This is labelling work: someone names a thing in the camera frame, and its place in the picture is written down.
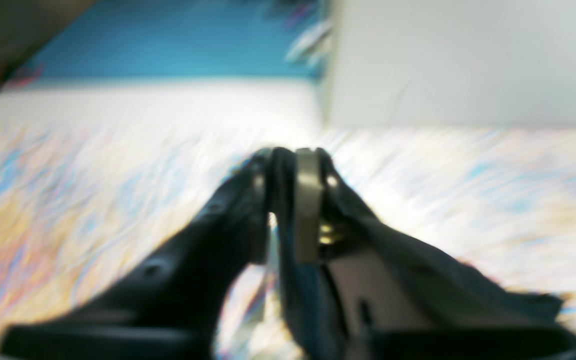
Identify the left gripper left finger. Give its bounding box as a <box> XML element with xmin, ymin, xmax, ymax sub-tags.
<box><xmin>0</xmin><ymin>149</ymin><xmax>271</xmax><ymax>360</ymax></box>

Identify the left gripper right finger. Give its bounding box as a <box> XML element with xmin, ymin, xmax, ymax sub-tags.
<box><xmin>293</xmin><ymin>147</ymin><xmax>576</xmax><ymax>360</ymax></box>

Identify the black t-shirt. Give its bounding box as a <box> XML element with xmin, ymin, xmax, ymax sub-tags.
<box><xmin>268</xmin><ymin>147</ymin><xmax>576</xmax><ymax>360</ymax></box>

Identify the patterned tablecloth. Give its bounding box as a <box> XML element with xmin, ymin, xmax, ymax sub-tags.
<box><xmin>0</xmin><ymin>80</ymin><xmax>576</xmax><ymax>333</ymax></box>

